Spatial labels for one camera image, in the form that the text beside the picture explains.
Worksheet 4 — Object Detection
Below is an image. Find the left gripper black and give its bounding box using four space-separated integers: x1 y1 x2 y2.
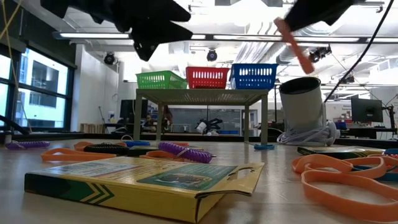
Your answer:
68 0 193 62

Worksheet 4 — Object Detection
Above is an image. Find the purple coil wrist keychain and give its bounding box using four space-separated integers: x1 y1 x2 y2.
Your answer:
157 141 218 164
5 140 51 150

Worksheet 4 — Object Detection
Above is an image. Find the background office desk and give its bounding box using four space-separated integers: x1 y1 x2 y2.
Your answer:
338 126 398 140

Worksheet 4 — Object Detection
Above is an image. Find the green plastic basket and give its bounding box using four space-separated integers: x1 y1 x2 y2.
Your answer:
136 70 188 90

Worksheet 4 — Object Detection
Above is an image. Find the ceiling light strip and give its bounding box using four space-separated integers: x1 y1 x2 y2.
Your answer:
52 30 398 45

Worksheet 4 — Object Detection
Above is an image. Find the red plastic basket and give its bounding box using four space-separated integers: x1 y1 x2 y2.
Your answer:
185 66 230 90

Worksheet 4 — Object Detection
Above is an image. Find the blue plastic basket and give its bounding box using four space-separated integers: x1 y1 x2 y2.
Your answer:
229 63 280 91

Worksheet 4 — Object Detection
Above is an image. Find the pale green perforated metal shelf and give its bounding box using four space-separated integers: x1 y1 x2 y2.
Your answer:
133 88 270 146

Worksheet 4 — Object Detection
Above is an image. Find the black computer monitor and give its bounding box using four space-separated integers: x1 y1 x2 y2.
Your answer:
119 99 149 119
351 97 384 123

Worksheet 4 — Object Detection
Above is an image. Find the person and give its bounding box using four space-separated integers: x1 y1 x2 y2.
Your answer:
143 113 156 128
160 105 174 133

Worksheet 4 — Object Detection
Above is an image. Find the white cylinder with black top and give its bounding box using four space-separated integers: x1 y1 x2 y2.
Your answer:
279 77 327 134

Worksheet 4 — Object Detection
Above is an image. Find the wooden crate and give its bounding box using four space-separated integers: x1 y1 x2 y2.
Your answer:
80 123 104 134

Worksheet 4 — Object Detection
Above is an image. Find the large window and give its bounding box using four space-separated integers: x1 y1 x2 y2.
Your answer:
0 46 75 133

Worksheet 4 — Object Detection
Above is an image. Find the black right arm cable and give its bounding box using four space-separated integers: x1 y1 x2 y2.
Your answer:
323 0 396 104

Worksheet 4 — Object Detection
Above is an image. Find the blue coil wrist keychain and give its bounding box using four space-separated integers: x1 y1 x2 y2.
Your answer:
120 134 151 148

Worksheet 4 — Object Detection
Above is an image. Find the black coil wrist keychain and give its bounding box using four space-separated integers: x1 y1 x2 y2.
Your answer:
83 142 131 156

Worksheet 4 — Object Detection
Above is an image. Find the yellow hanging cord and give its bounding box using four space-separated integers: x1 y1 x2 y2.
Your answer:
0 0 34 133

